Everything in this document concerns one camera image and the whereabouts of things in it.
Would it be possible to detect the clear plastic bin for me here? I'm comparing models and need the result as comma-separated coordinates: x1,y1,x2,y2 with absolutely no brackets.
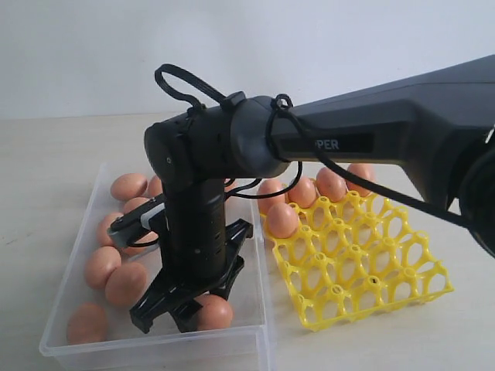
39,152,275,370

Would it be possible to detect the yellow plastic egg tray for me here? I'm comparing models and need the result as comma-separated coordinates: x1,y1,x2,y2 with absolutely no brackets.
261,191,453,332

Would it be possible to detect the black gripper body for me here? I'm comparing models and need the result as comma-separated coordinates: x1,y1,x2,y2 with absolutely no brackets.
130,181,254,334

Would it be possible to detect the black cable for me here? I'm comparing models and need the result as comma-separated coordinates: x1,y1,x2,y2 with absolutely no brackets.
153,63,476,233

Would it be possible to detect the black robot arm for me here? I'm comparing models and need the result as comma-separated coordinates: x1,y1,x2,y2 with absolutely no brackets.
130,56,494,332

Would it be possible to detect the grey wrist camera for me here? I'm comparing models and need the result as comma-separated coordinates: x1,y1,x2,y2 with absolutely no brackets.
107,193,166,249

